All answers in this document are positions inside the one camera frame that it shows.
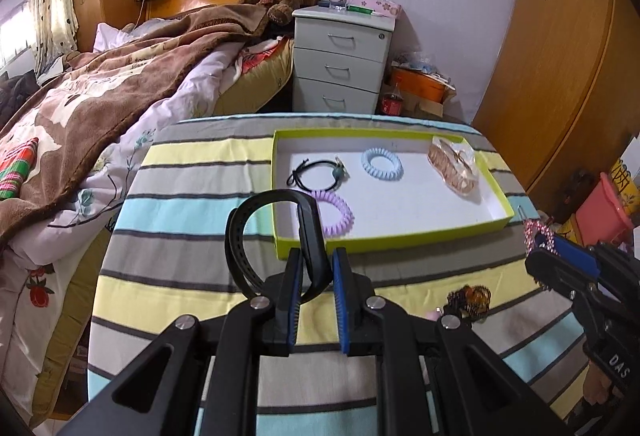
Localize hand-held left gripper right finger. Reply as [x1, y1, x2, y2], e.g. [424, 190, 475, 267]
[332, 246, 576, 436]

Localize dark cloth pile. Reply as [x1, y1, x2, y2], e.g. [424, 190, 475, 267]
[0, 69, 41, 127]

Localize blue spiral hair tie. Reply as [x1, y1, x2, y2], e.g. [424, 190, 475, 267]
[361, 147, 404, 180]

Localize large clear hair claw clip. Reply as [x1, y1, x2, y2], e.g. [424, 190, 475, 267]
[427, 137, 480, 196]

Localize black beaded hair tie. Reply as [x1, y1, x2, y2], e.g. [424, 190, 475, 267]
[286, 157, 351, 192]

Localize green shallow cardboard box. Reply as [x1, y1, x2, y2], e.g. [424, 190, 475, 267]
[272, 127, 516, 262]

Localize grey drawer nightstand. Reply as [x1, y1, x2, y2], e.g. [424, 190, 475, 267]
[291, 5, 398, 117]

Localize cola bottle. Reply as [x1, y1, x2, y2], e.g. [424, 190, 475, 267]
[381, 81, 405, 117]

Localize pink rhinestone hair clip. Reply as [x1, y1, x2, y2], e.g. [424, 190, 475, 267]
[522, 219, 556, 249]

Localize pink floral tissue box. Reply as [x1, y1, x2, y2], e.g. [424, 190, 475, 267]
[345, 0, 403, 17]

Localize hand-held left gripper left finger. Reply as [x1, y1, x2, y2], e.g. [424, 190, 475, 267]
[57, 246, 303, 436]

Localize pink plastic bin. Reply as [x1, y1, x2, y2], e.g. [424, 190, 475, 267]
[575, 172, 633, 244]

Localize brown fleece blanket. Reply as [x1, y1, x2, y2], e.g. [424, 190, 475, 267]
[0, 4, 273, 242]

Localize red green checked cloth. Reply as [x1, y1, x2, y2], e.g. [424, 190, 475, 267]
[0, 139, 40, 202]

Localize small brown hair claw clip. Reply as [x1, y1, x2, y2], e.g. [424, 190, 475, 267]
[446, 285, 493, 323]

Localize orange plastic basin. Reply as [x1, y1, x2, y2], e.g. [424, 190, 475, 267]
[390, 66, 451, 103]

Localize large wooden wardrobe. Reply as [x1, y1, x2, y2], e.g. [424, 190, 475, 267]
[472, 0, 640, 217]

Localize yellow printed box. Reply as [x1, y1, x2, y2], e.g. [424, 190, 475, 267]
[607, 159, 640, 207]

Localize white floral quilt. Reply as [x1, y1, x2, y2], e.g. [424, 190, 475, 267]
[0, 21, 246, 417]

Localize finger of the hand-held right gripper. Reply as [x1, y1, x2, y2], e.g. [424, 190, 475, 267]
[534, 233, 640, 298]
[525, 249, 622, 313]

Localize purple spiral hair tie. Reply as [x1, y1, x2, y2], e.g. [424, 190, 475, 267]
[306, 190, 355, 238]

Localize black wristband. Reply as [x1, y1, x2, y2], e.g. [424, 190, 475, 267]
[225, 189, 333, 304]

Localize person's right hand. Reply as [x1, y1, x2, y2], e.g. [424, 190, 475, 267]
[580, 360, 640, 418]

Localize window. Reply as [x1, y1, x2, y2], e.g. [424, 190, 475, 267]
[0, 1, 36, 67]

